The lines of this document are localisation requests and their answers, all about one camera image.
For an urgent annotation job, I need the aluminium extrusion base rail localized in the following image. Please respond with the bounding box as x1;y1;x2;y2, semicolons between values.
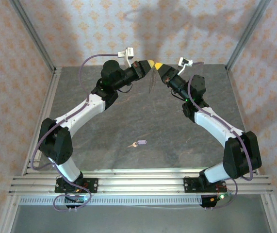
8;166;274;196

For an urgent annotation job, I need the grey metal lower shelf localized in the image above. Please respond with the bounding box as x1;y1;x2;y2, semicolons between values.
11;205;272;233

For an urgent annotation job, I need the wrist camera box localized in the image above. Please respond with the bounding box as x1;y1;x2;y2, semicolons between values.
117;47;136;69
178;57;194;76

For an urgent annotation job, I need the small electronics board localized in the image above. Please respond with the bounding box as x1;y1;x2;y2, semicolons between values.
64;194;92;204
201;191;235;210

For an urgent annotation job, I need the white slotted cable duct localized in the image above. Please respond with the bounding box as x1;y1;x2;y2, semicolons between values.
19;196;203;206

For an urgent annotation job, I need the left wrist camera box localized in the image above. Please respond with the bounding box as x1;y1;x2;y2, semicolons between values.
117;47;136;69

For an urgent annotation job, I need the aluminium lower frame bar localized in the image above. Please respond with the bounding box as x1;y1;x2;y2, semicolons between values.
0;194;20;233
261;194;277;233

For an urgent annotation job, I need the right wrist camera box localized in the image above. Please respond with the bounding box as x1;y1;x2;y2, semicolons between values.
178;57;194;76

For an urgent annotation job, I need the aluminium side rail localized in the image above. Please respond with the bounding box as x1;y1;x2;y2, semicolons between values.
21;67;63;175

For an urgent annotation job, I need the aluminium frame post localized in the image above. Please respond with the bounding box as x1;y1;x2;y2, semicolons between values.
8;0;57;73
225;0;272;71

